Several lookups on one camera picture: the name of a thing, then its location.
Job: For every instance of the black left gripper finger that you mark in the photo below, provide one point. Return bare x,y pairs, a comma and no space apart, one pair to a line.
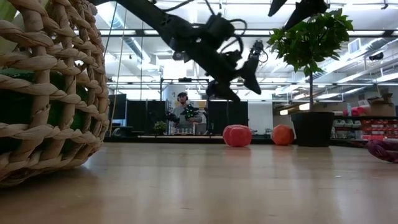
251,76
221,90

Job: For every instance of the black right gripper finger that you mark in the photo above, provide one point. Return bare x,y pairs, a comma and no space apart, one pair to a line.
278,4
306,7

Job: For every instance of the orange pumpkin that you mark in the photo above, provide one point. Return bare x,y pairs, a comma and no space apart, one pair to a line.
237,136

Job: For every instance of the orange tangerine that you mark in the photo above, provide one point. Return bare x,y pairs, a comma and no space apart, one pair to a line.
282,134

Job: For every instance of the green lime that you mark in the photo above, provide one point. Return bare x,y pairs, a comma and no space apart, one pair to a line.
15,109

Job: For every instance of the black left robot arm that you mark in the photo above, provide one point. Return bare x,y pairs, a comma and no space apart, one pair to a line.
146,12

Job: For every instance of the black partition panel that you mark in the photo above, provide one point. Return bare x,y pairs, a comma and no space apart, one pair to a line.
236,113
140,115

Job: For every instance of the green potted plant black pot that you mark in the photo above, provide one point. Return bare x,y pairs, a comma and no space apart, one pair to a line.
311,40

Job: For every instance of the person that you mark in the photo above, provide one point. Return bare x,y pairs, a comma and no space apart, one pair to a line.
180,109

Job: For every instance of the white air vent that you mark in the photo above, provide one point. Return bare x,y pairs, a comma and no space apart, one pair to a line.
354,46

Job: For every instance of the small potted plant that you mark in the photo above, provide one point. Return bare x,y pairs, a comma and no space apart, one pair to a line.
160,126

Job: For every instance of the black ceiling device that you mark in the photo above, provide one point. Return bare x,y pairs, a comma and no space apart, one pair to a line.
376,56

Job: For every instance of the black monitor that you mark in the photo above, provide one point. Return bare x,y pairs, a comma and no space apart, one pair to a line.
118,107

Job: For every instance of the red pink bag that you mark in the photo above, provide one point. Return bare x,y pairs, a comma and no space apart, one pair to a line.
356,111

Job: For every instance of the cardboard box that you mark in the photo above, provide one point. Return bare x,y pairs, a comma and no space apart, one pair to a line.
381,109

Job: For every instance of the shelf with red bins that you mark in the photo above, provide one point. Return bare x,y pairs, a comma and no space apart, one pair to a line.
373,127

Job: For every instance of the black aluminium table frame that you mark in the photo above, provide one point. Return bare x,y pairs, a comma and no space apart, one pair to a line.
264,141

